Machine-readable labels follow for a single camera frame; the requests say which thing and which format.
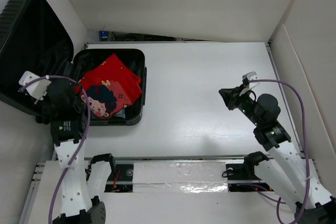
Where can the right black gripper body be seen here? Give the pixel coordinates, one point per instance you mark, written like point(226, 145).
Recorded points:
point(246, 104)

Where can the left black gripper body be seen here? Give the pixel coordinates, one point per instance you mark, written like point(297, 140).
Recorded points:
point(51, 100)

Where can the red printed garment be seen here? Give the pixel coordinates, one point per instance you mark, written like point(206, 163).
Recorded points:
point(110, 87)

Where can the white tissue packet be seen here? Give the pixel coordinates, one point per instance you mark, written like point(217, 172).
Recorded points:
point(120, 114)

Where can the black hard-shell suitcase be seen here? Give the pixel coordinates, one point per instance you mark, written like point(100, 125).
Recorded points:
point(34, 39)

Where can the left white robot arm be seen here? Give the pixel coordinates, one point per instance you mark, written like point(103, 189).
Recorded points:
point(78, 193)

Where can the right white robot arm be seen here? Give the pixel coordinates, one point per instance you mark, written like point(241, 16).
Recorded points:
point(282, 168)

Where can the dark equipment behind table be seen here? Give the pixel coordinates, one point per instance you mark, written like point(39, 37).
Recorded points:
point(112, 36)

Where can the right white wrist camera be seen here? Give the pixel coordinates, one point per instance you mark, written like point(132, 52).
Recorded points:
point(250, 81)

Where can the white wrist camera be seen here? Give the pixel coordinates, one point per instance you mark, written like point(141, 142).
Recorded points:
point(34, 85)
point(250, 81)

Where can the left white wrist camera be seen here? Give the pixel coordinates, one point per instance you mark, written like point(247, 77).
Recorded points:
point(34, 85)

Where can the aluminium rail with mounts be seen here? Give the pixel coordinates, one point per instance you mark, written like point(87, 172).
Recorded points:
point(195, 176)

